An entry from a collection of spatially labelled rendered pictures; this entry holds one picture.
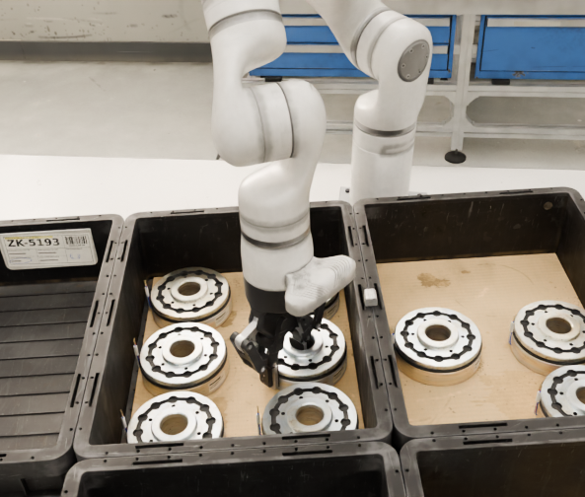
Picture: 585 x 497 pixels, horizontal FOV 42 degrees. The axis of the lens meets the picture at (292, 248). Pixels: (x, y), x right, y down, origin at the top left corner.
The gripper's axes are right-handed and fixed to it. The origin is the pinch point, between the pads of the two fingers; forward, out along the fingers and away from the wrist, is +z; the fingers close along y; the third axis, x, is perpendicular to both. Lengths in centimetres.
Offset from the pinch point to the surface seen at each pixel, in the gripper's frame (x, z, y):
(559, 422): 30.0, -7.7, -6.0
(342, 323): -0.8, 2.3, -11.4
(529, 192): 8.5, -7.8, -38.5
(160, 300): -19.5, -0.5, 2.7
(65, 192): -75, 15, -16
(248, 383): -2.7, 2.4, 3.5
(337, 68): -121, 50, -151
